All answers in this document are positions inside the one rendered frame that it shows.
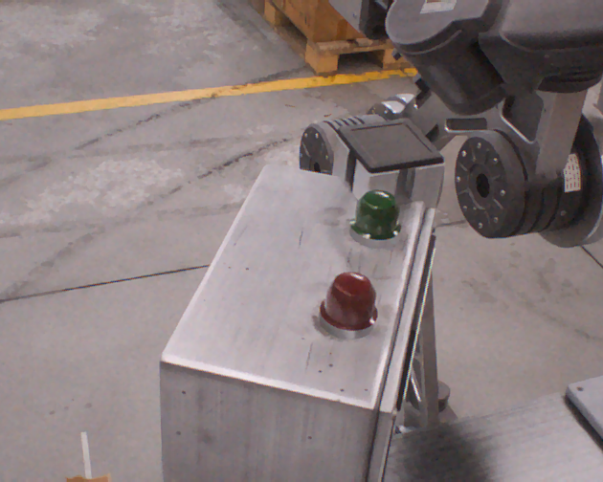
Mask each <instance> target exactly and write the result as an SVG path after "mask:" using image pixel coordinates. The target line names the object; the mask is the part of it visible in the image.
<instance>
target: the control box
mask: <svg viewBox="0 0 603 482"><path fill-rule="evenodd" d="M353 182H354V180H349V181H344V180H343V179H342V178H340V177H336V176H331V175H326V174H322V173H316V172H311V171H306V170H301V169H296V168H291V167H286V166H281V165H276V164H267V165H266V166H265V167H263V169H262V170H261V172H260V174H259V176H258V178H257V180H256V182H255V184H254V186H253V188H252V190H251V191H250V193H249V195H248V197H247V199H246V201H245V202H244V204H243V206H242V208H241V210H240V212H239V214H238V215H237V216H236V218H235V220H234V223H233V224H232V226H231V228H230V230H229V232H228V234H227V235H226V237H225V239H224V241H223V243H222V245H221V246H220V248H219V250H218V252H217V254H216V256H215V258H214V259H213V261H212V264H211V265H210V267H209V268H208V270H207V272H206V274H205V276H204V278H203V279H202V281H201V283H200V285H199V287H198V289H197V290H196V292H195V294H194V296H193V298H192V300H191V302H190V304H189V306H188V308H187V310H186V312H185V313H184V314H183V316H182V318H181V320H180V322H179V323H178V325H177V327H176V329H175V331H174V333H173V334H172V336H171V338H170V340H169V342H168V344H167V346H166V348H165V350H164V352H163V354H162V356H161V357H160V359H159V380H160V414H161V449H162V482H381V478H382V473H383V468H384V464H385V459H386V454H387V449H388V444H389V440H390V435H391V426H392V422H393V419H395V417H396V412H397V408H396V401H397V396H398V391H399V386H400V382H401V377H402V372H403V367H404V362H405V358H406V353H407V347H408V342H409V337H410V332H411V328H412V324H413V315H414V311H415V306H416V302H417V298H418V293H419V288H420V284H421V279H422V275H423V271H424V266H425V262H426V257H427V252H428V249H429V244H430V239H431V235H432V233H434V232H435V230H436V222H434V220H435V216H436V210H435V209H434V208H426V209H425V207H426V206H425V203H424V201H419V200H415V201H412V200H411V199H410V198H409V197H408V196H409V192H408V191H401V192H394V198H395V199H396V201H397V203H398V205H399V206H400V213H399V219H398V221H399V223H400V225H401V231H400V237H399V240H398V241H397V242H396V243H395V244H394V245H392V246H390V247H386V248H381V249H378V248H370V247H366V246H363V245H361V244H359V243H357V242H356V241H354V240H353V239H352V238H351V236H350V234H349V224H350V219H351V217H352V216H353V215H355V210H356V204H357V201H358V199H357V198H356V196H355V195H354V194H353V192H352V190H353ZM345 272H355V273H359V274H363V275H365V276H366V277H367V278H368V279H369V280H370V282H371V284H372V285H373V287H374V289H375V291H376V301H375V306H376V308H377V311H378V318H377V323H376V327H375V329H374V331H373V332H372V333H371V334H369V335H368V336H366V337H364V338H361V339H357V340H346V339H341V338H337V337H335V336H333V335H331V334H329V333H327V332H326V331H325V329H324V328H323V327H322V325H321V324H320V322H319V312H320V306H321V303H322V301H323V300H324V299H325V294H326V287H327V285H328V284H329V283H330V281H332V280H333V279H334V278H335V277H336V276H337V275H338V274H341V273H345Z"/></svg>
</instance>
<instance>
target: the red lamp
mask: <svg viewBox="0 0 603 482"><path fill-rule="evenodd" d="M375 301H376V291H375V289H374V287H373V285H372V284H371V282H370V280H369V279H368V278H367V277H366V276H365V275H363V274H359V273H355V272H345V273H341V274H338V275H337V276H336V277H335V278H334V279H333V280H332V281H330V283H329V284H328V285H327V287H326V294H325V299H324V300H323V301H322V303H321V306H320V312H319V322H320V324H321V325H322V327H323V328H324V329H325V331H326V332H327V333H329V334H331V335H333V336H335V337H337V338H341V339H346V340H357V339H361V338H364V337H366V336H368V335H369V334H371V333H372V332H373V331H374V329H375V327H376V323H377V318H378V311H377V308H376V306H375Z"/></svg>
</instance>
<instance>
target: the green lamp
mask: <svg viewBox="0 0 603 482"><path fill-rule="evenodd" d="M399 213H400V206H399V205H398V203H397V201H396V199H395V198H394V196H393V195H392V194H390V193H389V192H387V191H385V190H379V189H375V190H370V191H368V192H366V193H365V194H364V195H363V196H362V197H361V198H360V199H359V200H358V201H357V204H356V210H355V215H353V216H352V217H351V219H350V224H349V234H350V236H351V238H352V239H353V240H354V241H356V242H357V243H359V244H361V245H363V246H366V247H370V248H378V249H381V248H386V247H390V246H392V245H394V244H395V243H396V242H397V241H398V240H399V237H400V231H401V225H400V223H399V221H398V219H399Z"/></svg>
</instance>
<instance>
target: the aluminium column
mask: <svg viewBox="0 0 603 482"><path fill-rule="evenodd" d="M443 168H444V159H443V156H442V154H441V153H440V152H439V151H438V150H437V149H436V148H435V147H434V146H433V144H432V143H431V142H430V141H429V140H428V139H427V138H426V137H425V136H424V135H423V134H422V132H421V131H420V130H419V129H418V128H417V127H416V126H415V125H414V124H413V123H412V121H411V120H409V119H401V120H386V121H379V122H372V123H364V124H356V125H349V126H341V127H338V129H337V135H336V145H335V154H334V163H333V171H332V176H336V177H340V178H342V179H343V180H344V181H349V180H354V182H353V190H352V192H353V194H354V195H355V196H356V198H357V199H358V200H359V199H360V198H361V197H362V196H363V195H364V194H365V193H366V192H368V191H370V190H375V189H379V190H385V191H387V192H389V193H390V194H392V195H393V196H394V192H401V191H408V192H409V196H408V197H409V198H410V199H411V200H412V201H415V200H419V201H424V203H425V206H426V207H425V209H426V208H434V209H436V200H437V195H438V191H439V186H440V181H441V176H442V171H443Z"/></svg>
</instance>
